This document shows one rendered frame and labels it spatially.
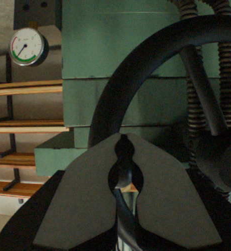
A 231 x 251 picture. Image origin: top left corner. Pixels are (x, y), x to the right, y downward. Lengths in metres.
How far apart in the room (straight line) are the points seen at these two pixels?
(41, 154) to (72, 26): 0.25
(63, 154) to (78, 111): 0.09
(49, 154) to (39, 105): 2.66
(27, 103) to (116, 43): 2.81
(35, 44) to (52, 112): 2.66
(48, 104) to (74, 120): 2.62
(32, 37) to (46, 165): 0.24
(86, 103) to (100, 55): 0.09
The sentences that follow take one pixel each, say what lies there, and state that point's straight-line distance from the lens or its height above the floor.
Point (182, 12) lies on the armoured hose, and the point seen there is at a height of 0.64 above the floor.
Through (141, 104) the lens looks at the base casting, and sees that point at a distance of 0.36.
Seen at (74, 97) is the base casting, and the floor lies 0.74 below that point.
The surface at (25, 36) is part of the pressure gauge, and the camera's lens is 0.35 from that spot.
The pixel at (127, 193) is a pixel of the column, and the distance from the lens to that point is 0.79.
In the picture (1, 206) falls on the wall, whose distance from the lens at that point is 3.95.
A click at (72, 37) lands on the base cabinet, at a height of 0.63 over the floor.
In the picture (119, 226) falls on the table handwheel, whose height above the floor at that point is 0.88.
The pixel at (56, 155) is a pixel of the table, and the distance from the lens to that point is 0.40.
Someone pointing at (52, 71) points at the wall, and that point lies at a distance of 2.99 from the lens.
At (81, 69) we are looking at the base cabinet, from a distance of 0.37.
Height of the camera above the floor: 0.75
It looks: 8 degrees up
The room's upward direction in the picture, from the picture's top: 179 degrees clockwise
